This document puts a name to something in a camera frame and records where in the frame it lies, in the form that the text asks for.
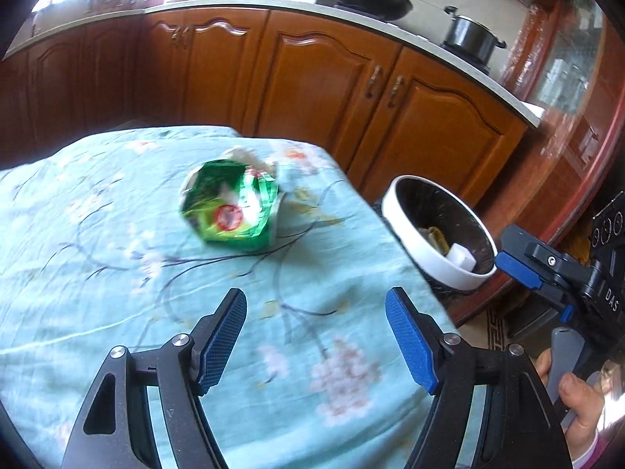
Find crushed green soda can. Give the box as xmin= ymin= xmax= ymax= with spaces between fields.
xmin=179 ymin=159 xmax=283 ymax=251

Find white rimmed black trash bin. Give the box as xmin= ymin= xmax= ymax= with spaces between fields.
xmin=380 ymin=175 xmax=498 ymax=293

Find wooden lower kitchen cabinets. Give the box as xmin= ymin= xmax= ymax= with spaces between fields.
xmin=1 ymin=6 xmax=532 ymax=204

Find person's right hand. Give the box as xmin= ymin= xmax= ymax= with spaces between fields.
xmin=558 ymin=373 xmax=604 ymax=468

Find white foam block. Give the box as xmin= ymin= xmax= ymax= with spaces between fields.
xmin=446 ymin=242 xmax=477 ymax=272

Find light blue floral tablecloth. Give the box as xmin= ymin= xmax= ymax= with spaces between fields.
xmin=1 ymin=127 xmax=454 ymax=468

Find wooden glass display cabinet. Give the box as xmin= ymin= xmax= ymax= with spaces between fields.
xmin=480 ymin=0 xmax=624 ymax=242

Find black cooking pot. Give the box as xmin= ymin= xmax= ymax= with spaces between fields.
xmin=442 ymin=5 xmax=507 ymax=68

